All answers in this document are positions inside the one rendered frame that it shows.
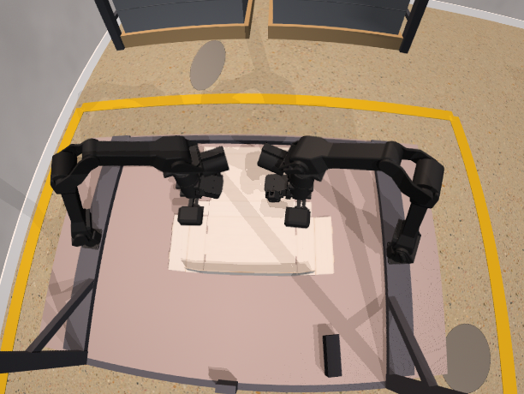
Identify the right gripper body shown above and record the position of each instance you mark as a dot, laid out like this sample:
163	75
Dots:
298	217

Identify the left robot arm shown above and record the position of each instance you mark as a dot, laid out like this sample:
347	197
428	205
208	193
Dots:
169	154

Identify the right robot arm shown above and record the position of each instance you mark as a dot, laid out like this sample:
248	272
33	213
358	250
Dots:
314	155

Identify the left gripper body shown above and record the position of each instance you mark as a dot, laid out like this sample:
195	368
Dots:
193	214

